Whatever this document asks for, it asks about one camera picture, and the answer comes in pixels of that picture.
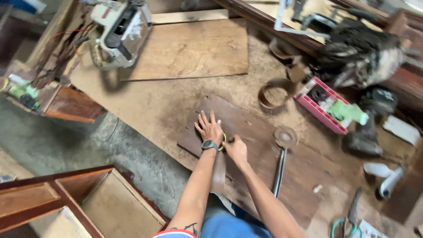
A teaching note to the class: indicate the grey wrist watch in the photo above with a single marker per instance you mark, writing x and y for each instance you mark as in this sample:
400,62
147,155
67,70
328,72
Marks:
210,145

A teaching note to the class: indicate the person's left hand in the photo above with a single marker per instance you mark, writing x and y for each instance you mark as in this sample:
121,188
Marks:
210,130

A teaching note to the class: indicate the black power router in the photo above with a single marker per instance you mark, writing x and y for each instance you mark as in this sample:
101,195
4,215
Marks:
368,129

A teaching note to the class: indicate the brown veneer edge strip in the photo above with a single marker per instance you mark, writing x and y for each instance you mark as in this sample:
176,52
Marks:
218,173

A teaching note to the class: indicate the dark brown wooden beam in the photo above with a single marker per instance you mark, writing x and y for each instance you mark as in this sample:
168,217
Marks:
274,28

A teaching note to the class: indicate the light plywood board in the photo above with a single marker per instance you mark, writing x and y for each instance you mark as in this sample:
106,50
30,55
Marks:
190,49

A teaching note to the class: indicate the white circular saw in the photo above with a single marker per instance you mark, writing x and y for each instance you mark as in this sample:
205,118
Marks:
117,33

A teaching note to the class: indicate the brown wooden cabinet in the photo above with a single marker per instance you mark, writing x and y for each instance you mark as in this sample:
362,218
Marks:
82,205

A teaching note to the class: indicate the green power tool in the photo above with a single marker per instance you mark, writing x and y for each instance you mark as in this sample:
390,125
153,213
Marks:
22,92

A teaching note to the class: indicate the person's blue shorts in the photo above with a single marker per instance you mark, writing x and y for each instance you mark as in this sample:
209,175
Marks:
231,224

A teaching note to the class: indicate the small brown wooden bench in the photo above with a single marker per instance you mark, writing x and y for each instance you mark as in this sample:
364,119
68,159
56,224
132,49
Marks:
71,104

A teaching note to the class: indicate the white flat block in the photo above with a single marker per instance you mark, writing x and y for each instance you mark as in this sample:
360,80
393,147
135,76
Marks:
401,129

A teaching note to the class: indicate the metal rod tool round head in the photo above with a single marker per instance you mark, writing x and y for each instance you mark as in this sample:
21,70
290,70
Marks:
281,158

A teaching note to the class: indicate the pink plastic tray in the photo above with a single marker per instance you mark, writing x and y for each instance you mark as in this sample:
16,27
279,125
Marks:
314,107

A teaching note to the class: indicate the dark brown plywood sheet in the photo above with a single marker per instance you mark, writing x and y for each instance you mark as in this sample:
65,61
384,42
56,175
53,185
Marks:
264,158

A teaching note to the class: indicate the yellow hand tool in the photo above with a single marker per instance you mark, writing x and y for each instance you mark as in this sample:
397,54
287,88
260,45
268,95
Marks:
224,138

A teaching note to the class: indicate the person's right fingers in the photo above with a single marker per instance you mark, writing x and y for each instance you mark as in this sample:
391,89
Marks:
228,142

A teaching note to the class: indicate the grey metal frame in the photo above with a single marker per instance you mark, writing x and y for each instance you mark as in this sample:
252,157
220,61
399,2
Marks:
299,19

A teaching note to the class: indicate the person's right hand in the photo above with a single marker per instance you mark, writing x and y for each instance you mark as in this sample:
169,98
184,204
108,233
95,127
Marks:
236,151

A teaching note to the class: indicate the light green plastic tool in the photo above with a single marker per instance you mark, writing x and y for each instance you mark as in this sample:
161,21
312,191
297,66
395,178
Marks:
350,113

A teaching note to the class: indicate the brown edge banding roll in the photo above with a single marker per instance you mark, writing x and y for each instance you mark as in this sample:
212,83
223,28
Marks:
276,93

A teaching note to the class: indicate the heap of black white rags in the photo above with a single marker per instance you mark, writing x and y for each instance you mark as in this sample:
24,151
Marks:
360,56

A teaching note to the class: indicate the red white shirt sleeve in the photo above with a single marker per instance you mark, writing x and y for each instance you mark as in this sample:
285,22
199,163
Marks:
173,234

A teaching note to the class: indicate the small white scrap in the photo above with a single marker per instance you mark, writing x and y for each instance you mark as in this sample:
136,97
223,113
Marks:
317,188

